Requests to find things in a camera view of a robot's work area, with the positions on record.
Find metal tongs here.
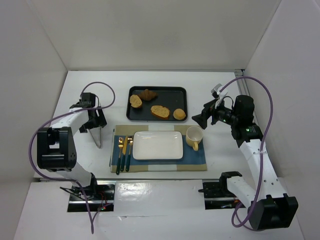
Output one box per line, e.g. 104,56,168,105
88,126,102,149

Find round bread bun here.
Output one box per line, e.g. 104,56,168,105
173,108,186,121

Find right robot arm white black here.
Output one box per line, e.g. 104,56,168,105
192,93,299,231

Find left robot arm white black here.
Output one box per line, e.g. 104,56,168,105
36,104,107,196

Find bread slice centre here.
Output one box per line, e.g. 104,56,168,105
150,105,171,120

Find bread slice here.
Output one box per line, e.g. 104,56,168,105
129,94,143,109
150,105,171,120

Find bread slice left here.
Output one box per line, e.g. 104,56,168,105
129,94,143,109

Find yellow mug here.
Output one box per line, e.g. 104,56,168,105
185,126,203,151

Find black baking tray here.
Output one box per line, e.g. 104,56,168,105
126,86,188,122

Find blue beige placemat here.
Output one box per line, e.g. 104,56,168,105
109,125,207,173

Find brown croissant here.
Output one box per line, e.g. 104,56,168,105
138,89,158,102

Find white rectangular plate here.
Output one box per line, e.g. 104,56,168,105
132,131,184,161

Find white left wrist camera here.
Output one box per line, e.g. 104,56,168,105
78,92,97,108

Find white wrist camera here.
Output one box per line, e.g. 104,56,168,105
211,83,228,109
78,92,97,108

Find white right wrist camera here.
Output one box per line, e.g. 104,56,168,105
211,83,228,109

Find aluminium rail right corner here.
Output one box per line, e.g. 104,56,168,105
234,69,250,96

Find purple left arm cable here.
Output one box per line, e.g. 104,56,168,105
28,81,116,235

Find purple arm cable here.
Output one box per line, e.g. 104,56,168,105
28,81,116,235
219,76,274,230

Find gold fork green handle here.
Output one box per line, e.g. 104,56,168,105
116,137,124,175

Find gold knife green handle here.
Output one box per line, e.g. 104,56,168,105
120,136,128,172

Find gold spoon green handle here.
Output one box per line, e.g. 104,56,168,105
125,136,134,172

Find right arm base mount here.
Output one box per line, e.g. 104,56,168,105
198,180,240,210

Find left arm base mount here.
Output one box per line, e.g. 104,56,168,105
59,181,116,213

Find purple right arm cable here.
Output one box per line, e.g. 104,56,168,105
219,76,274,230

